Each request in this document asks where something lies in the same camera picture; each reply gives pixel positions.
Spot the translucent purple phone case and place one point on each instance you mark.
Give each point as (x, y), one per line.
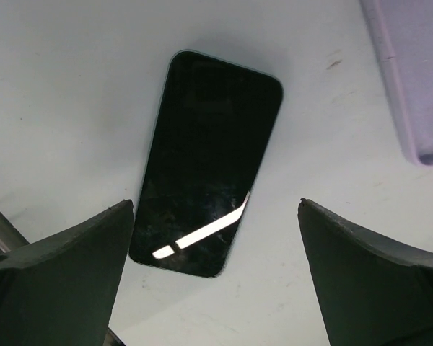
(402, 37)

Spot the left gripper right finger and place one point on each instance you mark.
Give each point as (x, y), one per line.
(371, 289)

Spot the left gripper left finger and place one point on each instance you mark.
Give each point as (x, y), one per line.
(61, 290)

